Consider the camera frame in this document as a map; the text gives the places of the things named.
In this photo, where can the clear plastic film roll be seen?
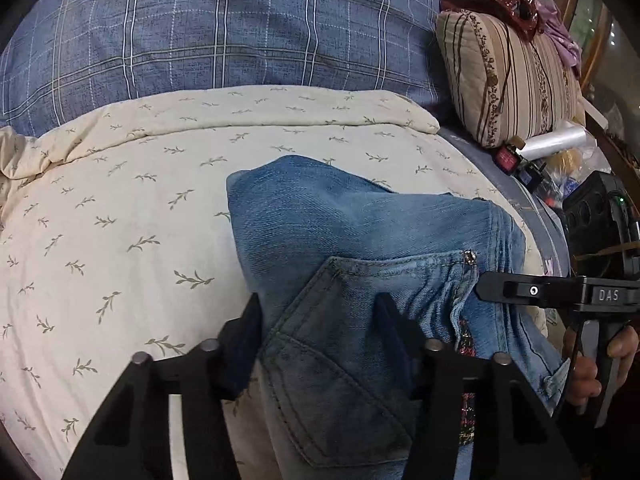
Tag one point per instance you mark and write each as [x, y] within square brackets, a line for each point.
[555, 141]

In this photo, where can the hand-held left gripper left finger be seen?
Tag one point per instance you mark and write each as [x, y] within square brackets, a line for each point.
[245, 355]

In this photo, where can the person's right hand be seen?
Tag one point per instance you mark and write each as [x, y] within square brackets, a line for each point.
[582, 365]

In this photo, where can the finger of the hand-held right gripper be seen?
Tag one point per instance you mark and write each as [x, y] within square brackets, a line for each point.
[530, 290]

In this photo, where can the blue denim pants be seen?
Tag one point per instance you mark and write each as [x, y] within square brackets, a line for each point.
[350, 240]

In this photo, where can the wooden furniture frame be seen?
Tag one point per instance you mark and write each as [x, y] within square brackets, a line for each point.
[607, 125]

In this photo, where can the clear bag of small goods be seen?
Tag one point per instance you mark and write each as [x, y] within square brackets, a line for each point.
[570, 175]

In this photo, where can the dark bottle with red label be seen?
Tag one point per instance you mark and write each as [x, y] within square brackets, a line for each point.
[507, 159]

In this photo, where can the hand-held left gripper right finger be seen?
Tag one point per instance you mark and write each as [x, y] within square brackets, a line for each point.
[395, 340]

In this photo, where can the blue plaid pillow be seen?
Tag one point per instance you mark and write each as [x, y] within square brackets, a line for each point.
[250, 25]

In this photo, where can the dark bottle with blue label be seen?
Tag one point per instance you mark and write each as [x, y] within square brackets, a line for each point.
[530, 174]

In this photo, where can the beige striped pillow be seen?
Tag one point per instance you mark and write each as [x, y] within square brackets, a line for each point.
[530, 80]

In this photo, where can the grey-blue bed sheet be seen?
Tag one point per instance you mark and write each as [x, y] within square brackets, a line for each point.
[505, 185]

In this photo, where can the purple cloth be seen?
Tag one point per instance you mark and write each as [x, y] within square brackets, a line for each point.
[562, 35]

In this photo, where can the cream leaf-print blanket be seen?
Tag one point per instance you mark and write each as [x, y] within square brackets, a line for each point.
[125, 210]

